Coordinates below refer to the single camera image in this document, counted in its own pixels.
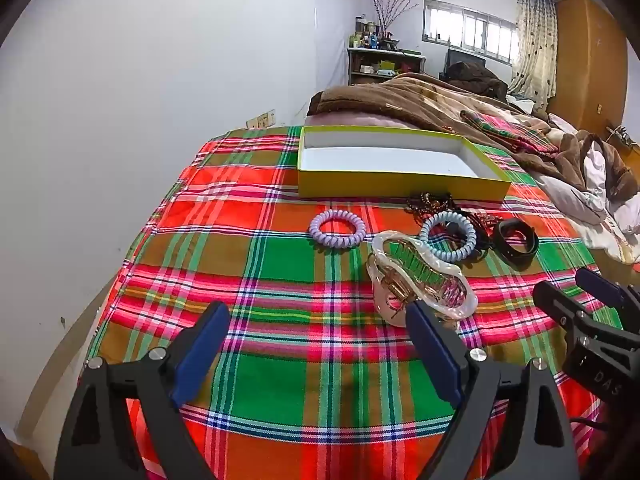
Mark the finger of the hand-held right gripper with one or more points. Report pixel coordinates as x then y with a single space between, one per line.
552 297
600 285

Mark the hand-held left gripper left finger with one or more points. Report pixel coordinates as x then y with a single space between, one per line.
202 350

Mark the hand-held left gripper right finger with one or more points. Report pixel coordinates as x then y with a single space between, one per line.
435 350

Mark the black smart wristband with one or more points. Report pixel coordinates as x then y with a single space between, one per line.
505 247

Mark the clear plastic hair claw clip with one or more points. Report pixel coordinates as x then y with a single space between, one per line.
385 270

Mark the yellow-green cardboard box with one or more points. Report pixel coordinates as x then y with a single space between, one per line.
380 160

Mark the white quilt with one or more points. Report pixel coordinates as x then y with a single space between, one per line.
570 200

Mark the red green plaid blanket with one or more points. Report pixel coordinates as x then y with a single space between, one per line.
300 385

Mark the folded plaid cloth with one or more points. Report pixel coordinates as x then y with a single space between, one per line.
510 132

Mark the orange wooden wardrobe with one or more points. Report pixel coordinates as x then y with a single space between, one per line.
590 60

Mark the dark brown jacket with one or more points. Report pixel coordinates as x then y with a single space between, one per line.
475 77

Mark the pink quilt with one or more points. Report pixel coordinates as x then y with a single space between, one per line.
350 119

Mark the patterned cream curtain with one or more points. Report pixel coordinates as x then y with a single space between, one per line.
535 45

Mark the brown fleece blanket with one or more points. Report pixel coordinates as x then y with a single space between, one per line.
400 97

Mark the black monitor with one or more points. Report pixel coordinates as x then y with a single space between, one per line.
465 56

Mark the barred window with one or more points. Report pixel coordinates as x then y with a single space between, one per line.
465 27

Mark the wooden shelf unit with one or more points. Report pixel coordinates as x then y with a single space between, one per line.
360 62

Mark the bottles and jars on shelf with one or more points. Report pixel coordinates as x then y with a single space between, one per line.
367 35

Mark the dried flower branches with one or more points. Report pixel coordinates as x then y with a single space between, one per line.
390 10

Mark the wall socket strip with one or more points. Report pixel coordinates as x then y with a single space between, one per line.
262 120

